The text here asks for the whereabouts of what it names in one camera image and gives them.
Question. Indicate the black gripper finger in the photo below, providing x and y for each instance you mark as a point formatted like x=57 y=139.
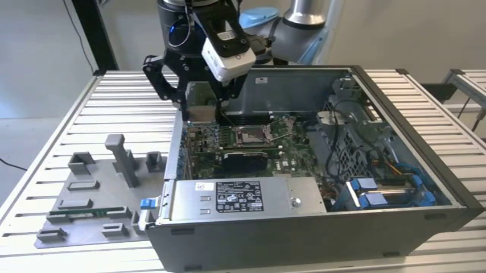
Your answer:
x=155 y=76
x=229 y=91

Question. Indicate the silver CPU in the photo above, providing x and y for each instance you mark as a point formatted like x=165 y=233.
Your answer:
x=201 y=114

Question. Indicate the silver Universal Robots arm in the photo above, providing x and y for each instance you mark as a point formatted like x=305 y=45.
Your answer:
x=299 y=31

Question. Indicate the RAM slot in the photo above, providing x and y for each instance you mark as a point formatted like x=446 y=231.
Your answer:
x=249 y=114
x=248 y=147

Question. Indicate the CPU socket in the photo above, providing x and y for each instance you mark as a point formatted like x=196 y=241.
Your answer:
x=252 y=136

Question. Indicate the metal locking lever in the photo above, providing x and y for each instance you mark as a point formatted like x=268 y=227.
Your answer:
x=284 y=135

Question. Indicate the black heatsink block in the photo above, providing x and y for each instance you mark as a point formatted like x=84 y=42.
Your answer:
x=244 y=163

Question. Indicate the green motherboard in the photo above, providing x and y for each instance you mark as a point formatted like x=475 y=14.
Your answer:
x=292 y=159

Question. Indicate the grey drive cage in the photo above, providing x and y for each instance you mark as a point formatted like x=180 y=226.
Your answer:
x=352 y=136

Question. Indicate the silver power supply unit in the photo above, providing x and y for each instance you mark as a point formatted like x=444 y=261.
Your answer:
x=276 y=196

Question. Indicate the grey parts rack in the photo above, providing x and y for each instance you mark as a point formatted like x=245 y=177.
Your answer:
x=113 y=196

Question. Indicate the blue case latch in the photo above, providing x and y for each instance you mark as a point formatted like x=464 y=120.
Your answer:
x=147 y=203

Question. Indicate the blue disk carrier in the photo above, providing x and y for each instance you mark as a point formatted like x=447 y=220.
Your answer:
x=374 y=200
x=366 y=183

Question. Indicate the green RAM stick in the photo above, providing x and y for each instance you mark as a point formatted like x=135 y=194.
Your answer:
x=100 y=211

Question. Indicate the dark grey PC case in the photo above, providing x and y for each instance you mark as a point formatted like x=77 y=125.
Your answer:
x=284 y=244

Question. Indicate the metal slat side table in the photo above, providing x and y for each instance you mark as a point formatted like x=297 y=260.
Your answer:
x=470 y=82

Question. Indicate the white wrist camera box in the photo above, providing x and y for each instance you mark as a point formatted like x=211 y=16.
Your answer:
x=231 y=61

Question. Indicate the black frame post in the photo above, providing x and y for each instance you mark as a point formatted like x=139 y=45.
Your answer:
x=94 y=34

